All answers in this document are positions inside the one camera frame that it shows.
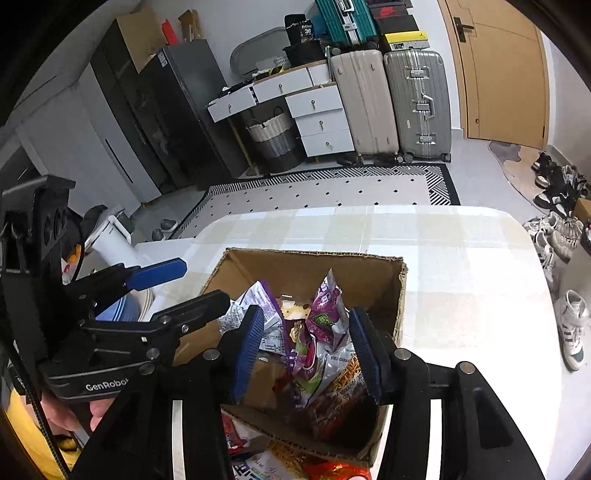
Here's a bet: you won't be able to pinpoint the small red snack packet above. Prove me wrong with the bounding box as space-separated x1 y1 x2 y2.
222 413 251 455

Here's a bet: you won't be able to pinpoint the grey slippers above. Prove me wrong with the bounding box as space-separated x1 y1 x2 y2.
151 219 179 241

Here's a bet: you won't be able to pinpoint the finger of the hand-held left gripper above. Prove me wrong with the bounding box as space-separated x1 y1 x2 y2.
81 290 232 370
65 257 188 320

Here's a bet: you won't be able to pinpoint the orange red snack packet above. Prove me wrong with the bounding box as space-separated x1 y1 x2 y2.
300 460 372 480

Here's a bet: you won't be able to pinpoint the silver suitcase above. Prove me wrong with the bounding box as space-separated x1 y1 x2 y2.
383 48 453 164

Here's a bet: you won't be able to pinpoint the woven laundry basket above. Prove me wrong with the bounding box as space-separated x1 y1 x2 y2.
245 107 304 172

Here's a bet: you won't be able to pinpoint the person's left hand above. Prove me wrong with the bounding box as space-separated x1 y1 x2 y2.
41 394 116 435

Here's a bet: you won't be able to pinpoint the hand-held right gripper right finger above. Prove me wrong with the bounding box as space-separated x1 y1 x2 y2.
348 307 546 480

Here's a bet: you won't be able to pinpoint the beige plate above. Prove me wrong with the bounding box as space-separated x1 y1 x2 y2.
137 288 157 320

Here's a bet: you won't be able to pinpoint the white wardrobe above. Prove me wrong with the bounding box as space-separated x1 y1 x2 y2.
16 65 163 217

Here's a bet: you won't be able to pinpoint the white kettle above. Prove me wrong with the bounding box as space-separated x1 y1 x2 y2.
83 205 138 274

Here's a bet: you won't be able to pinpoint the white drawer dresser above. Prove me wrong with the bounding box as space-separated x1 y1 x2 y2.
206 62 357 163

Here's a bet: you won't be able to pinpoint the large plain cardboard box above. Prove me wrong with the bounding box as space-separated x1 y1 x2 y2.
115 4 168 73

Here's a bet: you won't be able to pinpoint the black red shoe box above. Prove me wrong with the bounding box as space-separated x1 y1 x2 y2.
367 0 415 20

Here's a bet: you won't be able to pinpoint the brown cardboard box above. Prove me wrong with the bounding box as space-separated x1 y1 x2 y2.
173 248 409 469

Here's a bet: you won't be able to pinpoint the beige suitcase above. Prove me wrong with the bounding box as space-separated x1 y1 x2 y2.
329 50 400 158

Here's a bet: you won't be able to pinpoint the black refrigerator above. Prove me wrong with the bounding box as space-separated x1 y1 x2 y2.
90 39 251 192

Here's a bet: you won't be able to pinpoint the stack of blue bowls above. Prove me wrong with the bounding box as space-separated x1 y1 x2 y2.
95 292 145 324

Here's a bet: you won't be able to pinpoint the teal suitcase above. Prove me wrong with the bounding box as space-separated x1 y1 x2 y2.
315 0 385 47

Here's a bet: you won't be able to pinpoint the black white patterned rug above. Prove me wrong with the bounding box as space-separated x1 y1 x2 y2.
170 164 462 241

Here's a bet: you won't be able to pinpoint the black braided cable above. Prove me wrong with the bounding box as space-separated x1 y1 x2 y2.
11 364 72 478

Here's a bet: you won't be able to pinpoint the silver purple snack packet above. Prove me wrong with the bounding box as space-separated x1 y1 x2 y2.
221 279 283 357

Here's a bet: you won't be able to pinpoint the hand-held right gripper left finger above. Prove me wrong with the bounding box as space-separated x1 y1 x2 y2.
69 304 267 480

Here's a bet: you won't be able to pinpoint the grey brown door mat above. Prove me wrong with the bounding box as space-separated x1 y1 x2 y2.
488 141 555 217

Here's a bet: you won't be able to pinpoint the shoe rack with shoes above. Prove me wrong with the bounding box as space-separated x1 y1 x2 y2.
522 150 591 373

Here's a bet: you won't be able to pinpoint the yellow white snack packet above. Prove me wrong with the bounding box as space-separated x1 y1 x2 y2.
281 294 311 326

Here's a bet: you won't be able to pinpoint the yellow black shoe box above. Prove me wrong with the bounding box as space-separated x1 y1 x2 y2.
382 30 431 52

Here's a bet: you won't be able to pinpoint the grey oval tray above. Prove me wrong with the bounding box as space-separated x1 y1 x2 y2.
230 27 334 78

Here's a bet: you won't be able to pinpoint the noodle print snack packet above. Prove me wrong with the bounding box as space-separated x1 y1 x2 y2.
274 355 385 441
230 440 326 480

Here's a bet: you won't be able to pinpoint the wooden door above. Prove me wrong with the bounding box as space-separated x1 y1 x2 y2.
436 0 551 151

